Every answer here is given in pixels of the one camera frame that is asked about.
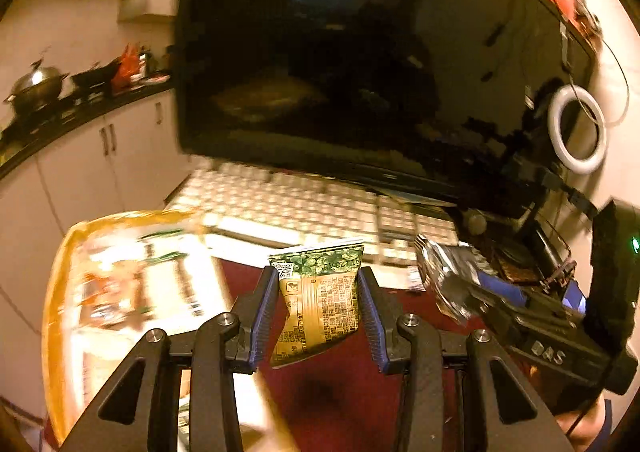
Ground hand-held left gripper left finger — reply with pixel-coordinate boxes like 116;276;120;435
60;264;281;452

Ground white ring light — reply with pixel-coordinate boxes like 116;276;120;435
546;83;609;176

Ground white keyboard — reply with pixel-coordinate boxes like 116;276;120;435
165;157;461;269

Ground white lower kitchen cabinets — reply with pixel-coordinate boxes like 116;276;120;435
0;89;202;425

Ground silver foil snack packet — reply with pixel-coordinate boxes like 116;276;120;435
414;233;501;324

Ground steel wok with lid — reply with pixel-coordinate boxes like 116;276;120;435
4;59;70;116

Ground dark red table mat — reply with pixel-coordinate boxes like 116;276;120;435
220;259;551;452

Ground black wok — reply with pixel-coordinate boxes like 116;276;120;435
70;63;119;94

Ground clear orange plastic bag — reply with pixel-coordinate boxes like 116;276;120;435
42;207;282;452

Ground red plastic bag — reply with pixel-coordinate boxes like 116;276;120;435
110;44;144;94

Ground black monitor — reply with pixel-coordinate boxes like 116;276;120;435
172;0;599;219

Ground green and gold snack packet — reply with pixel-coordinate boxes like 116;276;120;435
267;238;366;369

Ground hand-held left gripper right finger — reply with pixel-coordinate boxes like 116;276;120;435
357;266;576;452

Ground person's right hand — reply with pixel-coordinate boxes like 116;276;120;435
525;364;608;451

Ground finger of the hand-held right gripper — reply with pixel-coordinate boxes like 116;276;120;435
447;277;512;334
465;266;538;309

